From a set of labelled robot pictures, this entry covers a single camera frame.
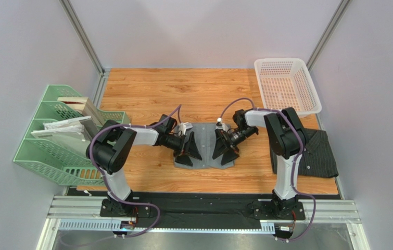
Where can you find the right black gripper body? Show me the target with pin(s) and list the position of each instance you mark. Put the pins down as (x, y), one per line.
(224, 141)

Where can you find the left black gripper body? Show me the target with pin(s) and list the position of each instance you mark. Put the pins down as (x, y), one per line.
(175, 143)

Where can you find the grey long sleeve shirt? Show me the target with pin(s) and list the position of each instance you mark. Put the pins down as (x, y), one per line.
(205, 142)

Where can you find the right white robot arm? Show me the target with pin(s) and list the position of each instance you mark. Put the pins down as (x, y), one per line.
(287, 139)

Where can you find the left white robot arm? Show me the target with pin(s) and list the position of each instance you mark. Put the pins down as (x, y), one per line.
(110, 148)

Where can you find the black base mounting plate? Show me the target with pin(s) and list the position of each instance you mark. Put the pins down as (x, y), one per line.
(198, 210)

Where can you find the white plastic basket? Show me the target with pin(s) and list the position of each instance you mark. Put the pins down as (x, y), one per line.
(286, 82)

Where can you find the dark striped folded shirt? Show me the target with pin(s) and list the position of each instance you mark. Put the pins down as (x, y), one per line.
(318, 159)

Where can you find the papers in file rack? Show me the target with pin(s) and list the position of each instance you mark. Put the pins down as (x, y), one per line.
(73, 134)

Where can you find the green plastic file rack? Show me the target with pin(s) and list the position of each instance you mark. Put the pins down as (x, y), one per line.
(50, 160)

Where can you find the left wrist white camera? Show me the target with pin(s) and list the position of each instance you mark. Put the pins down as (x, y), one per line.
(183, 128)

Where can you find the wrist white camera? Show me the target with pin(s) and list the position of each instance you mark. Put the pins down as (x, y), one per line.
(183, 128)
(220, 125)

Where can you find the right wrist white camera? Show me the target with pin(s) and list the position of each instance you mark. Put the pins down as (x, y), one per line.
(220, 125)

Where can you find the aluminium front frame rail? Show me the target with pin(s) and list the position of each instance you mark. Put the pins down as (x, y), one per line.
(74, 222)

